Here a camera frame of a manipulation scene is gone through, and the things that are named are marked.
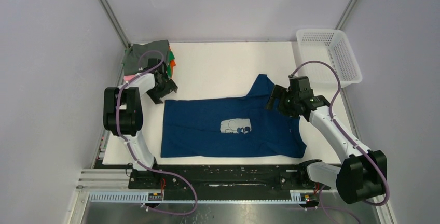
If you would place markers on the white perforated plastic basket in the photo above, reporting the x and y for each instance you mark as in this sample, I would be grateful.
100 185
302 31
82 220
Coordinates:
331 47

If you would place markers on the green folded t-shirt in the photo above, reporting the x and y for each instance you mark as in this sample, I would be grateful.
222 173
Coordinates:
171 57

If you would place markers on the orange folded t-shirt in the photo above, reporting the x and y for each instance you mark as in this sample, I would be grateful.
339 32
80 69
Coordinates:
170 69

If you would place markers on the pink folded t-shirt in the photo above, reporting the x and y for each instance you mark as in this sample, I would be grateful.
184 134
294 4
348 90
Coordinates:
128 77

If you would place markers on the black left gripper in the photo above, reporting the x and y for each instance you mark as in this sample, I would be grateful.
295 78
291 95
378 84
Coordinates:
169 87

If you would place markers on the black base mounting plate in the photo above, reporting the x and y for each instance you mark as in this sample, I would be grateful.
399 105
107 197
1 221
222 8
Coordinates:
255 184

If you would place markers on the grey folded t-shirt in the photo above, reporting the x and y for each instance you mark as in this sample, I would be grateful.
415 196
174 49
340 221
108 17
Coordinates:
143 57

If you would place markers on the blue t-shirt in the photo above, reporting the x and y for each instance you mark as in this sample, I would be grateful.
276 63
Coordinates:
238 127

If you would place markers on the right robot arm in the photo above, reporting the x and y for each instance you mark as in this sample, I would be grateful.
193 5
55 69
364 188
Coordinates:
363 172

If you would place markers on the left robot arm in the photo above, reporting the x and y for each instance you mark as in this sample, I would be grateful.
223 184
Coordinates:
122 108

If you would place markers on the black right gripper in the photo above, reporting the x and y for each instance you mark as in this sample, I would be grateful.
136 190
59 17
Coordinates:
278 92

